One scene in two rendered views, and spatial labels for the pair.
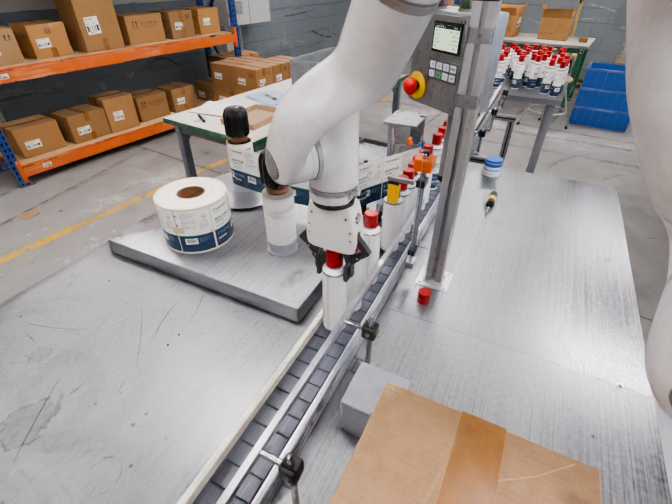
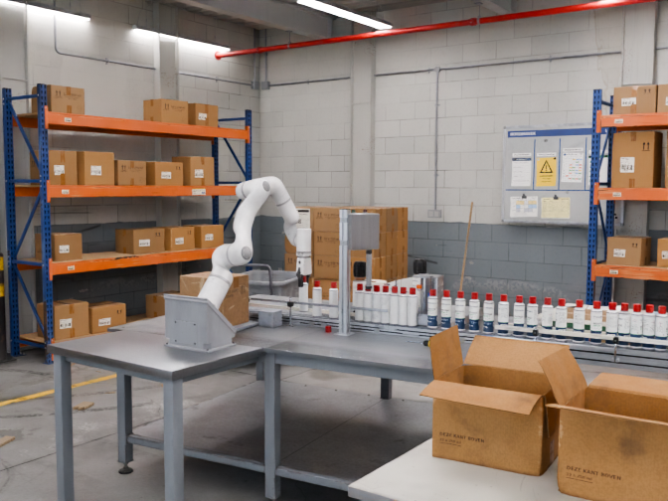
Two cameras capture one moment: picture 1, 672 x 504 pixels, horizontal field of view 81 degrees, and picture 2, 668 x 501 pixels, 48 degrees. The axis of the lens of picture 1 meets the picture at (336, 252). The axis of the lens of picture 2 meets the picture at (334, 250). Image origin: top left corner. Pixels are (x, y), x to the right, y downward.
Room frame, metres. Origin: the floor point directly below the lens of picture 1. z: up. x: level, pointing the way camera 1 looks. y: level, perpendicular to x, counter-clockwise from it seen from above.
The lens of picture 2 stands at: (0.91, -4.25, 1.62)
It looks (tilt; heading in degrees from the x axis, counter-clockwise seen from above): 5 degrees down; 92
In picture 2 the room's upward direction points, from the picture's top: straight up
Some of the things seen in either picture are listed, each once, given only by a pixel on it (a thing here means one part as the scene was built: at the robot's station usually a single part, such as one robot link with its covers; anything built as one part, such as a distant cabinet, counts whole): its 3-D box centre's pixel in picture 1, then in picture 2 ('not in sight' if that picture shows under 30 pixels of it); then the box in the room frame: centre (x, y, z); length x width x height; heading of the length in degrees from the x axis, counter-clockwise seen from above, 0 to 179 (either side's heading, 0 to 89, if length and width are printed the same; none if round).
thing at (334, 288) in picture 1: (334, 289); (303, 293); (0.61, 0.00, 1.00); 0.05 x 0.05 x 0.20
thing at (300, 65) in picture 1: (334, 71); not in sight; (3.16, 0.01, 0.91); 0.60 x 0.40 x 0.22; 150
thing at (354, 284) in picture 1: (352, 272); (317, 298); (0.69, -0.04, 0.98); 0.05 x 0.05 x 0.20
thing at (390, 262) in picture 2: not in sight; (346, 270); (0.81, 3.89, 0.70); 1.20 x 0.82 x 1.39; 152
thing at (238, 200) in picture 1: (246, 188); not in sight; (1.30, 0.33, 0.89); 0.31 x 0.31 x 0.01
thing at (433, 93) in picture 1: (452, 60); (361, 231); (0.94, -0.25, 1.38); 0.17 x 0.10 x 0.19; 29
